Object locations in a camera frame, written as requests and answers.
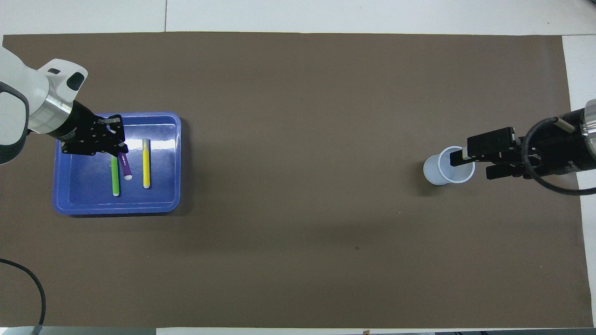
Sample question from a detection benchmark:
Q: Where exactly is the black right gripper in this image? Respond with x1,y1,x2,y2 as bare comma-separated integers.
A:
449,109,596,181

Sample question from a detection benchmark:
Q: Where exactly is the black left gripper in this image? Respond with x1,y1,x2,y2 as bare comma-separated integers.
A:
47,100,129,157

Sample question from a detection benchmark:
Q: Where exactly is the purple pen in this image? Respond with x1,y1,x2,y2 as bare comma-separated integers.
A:
119,151,133,181

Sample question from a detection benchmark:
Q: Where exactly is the green pen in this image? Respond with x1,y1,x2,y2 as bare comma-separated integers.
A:
110,156,121,197

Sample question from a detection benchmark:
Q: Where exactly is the yellow pen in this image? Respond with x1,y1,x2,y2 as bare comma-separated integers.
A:
142,138,151,189

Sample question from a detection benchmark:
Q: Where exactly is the translucent plastic cup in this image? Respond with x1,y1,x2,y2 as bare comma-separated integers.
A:
423,146,476,186

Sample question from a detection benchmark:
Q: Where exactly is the blue plastic tray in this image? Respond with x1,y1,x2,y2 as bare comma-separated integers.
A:
52,112,182,215

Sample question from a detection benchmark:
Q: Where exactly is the brown table mat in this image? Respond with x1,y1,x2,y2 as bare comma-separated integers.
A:
0,32,594,328

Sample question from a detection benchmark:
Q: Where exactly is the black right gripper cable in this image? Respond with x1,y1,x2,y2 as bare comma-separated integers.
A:
521,117,596,196

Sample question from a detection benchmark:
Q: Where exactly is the black loose cable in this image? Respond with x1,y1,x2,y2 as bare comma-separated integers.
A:
0,258,47,328

